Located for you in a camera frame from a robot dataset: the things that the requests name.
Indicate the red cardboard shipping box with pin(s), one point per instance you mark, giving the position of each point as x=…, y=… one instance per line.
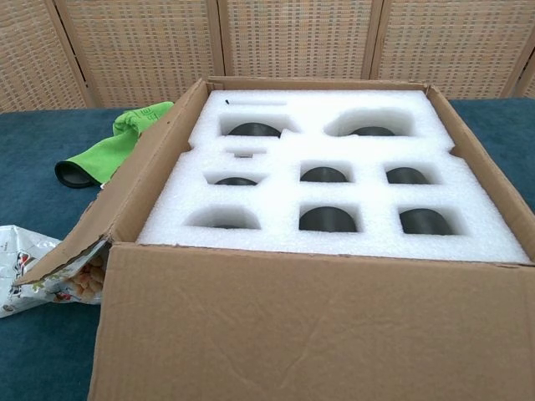
x=292, y=326

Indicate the white foam insert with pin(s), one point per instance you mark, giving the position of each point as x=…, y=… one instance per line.
x=284, y=196

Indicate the small black cup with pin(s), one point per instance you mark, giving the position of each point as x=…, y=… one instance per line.
x=405, y=176
x=328, y=220
x=322, y=175
x=236, y=181
x=426, y=223

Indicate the large black cup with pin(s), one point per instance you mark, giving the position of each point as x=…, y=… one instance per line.
x=372, y=132
x=255, y=130

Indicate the woven bamboo folding screen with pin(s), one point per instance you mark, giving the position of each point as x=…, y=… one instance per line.
x=292, y=37

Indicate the green microfiber cloth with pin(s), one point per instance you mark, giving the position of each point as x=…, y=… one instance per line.
x=108, y=154

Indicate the white printed snack bag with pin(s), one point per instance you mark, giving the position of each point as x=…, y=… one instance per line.
x=16, y=267

